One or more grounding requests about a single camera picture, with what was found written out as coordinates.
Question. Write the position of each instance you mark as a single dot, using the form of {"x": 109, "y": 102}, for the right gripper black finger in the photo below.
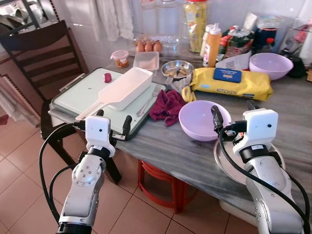
{"x": 252, "y": 106}
{"x": 217, "y": 118}

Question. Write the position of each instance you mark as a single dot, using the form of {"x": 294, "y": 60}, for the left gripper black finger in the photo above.
{"x": 100, "y": 113}
{"x": 127, "y": 126}

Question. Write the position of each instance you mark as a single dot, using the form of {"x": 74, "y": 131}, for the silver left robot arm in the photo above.
{"x": 83, "y": 187}

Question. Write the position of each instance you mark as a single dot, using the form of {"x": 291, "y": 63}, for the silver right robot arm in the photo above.
{"x": 273, "y": 192}

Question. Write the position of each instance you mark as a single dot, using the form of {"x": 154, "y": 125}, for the yellow kitchen wipes pack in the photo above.
{"x": 243, "y": 90}

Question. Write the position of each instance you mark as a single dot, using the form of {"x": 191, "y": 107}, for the lilac plastic bowl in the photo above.
{"x": 270, "y": 66}
{"x": 197, "y": 122}

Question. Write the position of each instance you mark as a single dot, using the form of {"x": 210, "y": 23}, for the pale green serving tray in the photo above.
{"x": 83, "y": 92}

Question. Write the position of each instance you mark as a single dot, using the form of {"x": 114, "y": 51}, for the stainless steel plate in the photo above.
{"x": 226, "y": 161}

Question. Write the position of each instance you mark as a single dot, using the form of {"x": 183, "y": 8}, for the small red object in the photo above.
{"x": 107, "y": 78}

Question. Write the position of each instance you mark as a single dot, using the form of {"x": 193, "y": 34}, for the maroon cloth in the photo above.
{"x": 165, "y": 107}

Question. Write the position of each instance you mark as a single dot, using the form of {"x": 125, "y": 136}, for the white paper packet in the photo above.
{"x": 234, "y": 62}

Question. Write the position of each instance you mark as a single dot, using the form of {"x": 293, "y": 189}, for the grey top wooden table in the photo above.
{"x": 170, "y": 151}

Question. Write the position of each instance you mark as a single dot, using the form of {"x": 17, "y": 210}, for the red plastic stool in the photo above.
{"x": 156, "y": 173}

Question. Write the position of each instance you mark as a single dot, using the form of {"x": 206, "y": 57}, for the small clear plastic cup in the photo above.
{"x": 120, "y": 59}

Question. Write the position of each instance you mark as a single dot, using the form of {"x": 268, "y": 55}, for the black round object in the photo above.
{"x": 297, "y": 68}

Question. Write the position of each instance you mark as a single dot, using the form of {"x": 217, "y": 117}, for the green food packet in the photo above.
{"x": 239, "y": 44}

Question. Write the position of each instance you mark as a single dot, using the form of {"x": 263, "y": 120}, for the small steel bowl with food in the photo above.
{"x": 171, "y": 73}

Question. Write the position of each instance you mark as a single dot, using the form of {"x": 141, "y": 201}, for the clear plastic food container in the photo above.
{"x": 146, "y": 61}

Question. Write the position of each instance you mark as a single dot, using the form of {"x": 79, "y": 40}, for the dark jar with clear lid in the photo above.
{"x": 265, "y": 39}

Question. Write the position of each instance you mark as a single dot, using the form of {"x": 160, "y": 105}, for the orange sauce squeeze bottle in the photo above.
{"x": 213, "y": 48}

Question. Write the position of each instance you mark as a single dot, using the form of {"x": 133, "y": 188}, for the brown egg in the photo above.
{"x": 157, "y": 47}
{"x": 148, "y": 47}
{"x": 140, "y": 47}

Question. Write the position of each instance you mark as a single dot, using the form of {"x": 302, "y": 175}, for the dark wooden chair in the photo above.
{"x": 44, "y": 58}

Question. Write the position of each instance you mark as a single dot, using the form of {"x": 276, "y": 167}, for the red lid jar yellow contents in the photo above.
{"x": 196, "y": 27}

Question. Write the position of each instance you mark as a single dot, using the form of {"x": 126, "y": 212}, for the white hanging towel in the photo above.
{"x": 114, "y": 19}

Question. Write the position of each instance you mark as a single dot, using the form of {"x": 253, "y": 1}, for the clear plastic bottle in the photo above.
{"x": 168, "y": 24}
{"x": 149, "y": 19}

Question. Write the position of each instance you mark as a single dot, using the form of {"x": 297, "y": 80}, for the metal dish rack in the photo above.
{"x": 19, "y": 14}

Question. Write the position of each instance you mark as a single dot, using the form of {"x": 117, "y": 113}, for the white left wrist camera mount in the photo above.
{"x": 97, "y": 131}

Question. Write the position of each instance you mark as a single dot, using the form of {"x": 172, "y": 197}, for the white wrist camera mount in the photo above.
{"x": 261, "y": 126}
{"x": 97, "y": 131}

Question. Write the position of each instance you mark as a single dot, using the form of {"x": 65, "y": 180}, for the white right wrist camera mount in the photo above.
{"x": 261, "y": 126}

